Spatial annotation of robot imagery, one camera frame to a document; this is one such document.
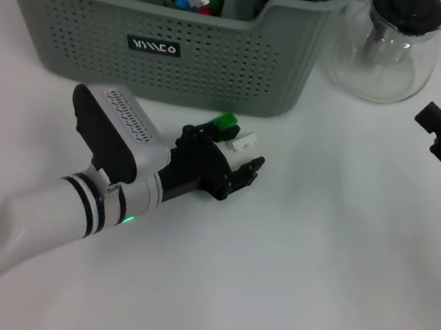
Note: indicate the glass carafe black lid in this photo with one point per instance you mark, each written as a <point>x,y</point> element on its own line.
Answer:
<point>382,74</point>

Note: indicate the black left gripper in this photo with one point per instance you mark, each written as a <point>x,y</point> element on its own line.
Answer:
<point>198,169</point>

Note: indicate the grey perforated storage bin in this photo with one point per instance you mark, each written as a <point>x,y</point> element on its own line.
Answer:
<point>94,57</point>

